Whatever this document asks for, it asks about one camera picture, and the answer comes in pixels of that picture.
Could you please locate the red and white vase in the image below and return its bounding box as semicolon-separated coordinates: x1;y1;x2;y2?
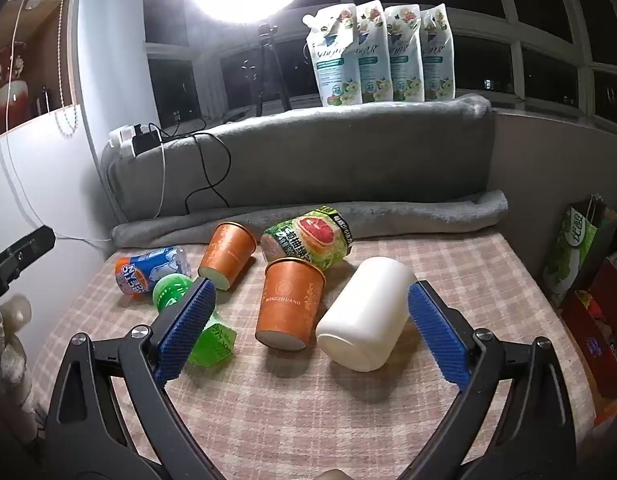
0;42;29;136

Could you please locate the blue drink can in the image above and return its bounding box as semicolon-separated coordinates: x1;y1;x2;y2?
114;245;192;300

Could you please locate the green grapefruit drink bottle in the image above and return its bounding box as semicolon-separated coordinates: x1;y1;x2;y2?
260;206;354;272

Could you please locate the window frame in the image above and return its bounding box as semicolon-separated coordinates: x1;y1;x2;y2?
143;0;617;128

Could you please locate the black cable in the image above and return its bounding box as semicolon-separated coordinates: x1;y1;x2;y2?
158;130;232;218

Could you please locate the red cardboard box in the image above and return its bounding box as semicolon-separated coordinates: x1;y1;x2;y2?
559;257;617;401

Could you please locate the long white cable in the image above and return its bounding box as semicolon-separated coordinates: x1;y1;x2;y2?
0;0;114;248

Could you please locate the grey draped blanket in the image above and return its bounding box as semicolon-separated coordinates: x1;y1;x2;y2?
101;94;494;226

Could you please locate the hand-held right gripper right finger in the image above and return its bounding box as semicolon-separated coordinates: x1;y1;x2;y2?
389;281;578;480

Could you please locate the green paper bag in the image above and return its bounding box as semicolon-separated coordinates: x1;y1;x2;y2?
541;195;617;308

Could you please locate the wooden shelf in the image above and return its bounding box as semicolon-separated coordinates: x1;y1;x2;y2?
0;0;82;143

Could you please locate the black charger plug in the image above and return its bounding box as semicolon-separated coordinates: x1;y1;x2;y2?
132;127;162;155

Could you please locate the pale fuzzy cloth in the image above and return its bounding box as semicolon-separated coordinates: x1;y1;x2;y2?
0;292;44;461

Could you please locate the floral refill pouch with spout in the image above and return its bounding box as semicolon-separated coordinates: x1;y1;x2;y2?
302;2;363;107

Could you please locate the white beaded cord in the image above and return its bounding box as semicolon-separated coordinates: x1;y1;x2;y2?
56;0;82;138

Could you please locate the short white cable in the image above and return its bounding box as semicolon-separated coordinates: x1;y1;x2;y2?
151;142;168;220

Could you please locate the green plastic bottle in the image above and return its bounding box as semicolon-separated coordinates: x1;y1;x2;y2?
152;274;238;367

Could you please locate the checked blanket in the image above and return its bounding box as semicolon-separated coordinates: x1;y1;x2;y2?
33;232;597;480

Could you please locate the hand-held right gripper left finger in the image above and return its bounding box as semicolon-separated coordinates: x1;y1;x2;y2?
36;276;224;480

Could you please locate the white plastic jar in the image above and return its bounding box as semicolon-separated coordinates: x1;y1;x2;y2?
316;256;418;373

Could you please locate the grey rolled blanket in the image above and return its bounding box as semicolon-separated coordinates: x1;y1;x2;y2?
111;189;509;250

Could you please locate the black tripod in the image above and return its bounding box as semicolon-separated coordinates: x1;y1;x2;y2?
241;22;294;118

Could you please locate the orange paper cup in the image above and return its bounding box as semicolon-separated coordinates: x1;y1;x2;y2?
197;222;258;291
254;257;327;352

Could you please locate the white power strip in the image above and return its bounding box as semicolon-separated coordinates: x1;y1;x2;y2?
108;122;162;157

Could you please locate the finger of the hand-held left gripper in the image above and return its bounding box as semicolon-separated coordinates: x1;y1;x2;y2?
0;226;55;306

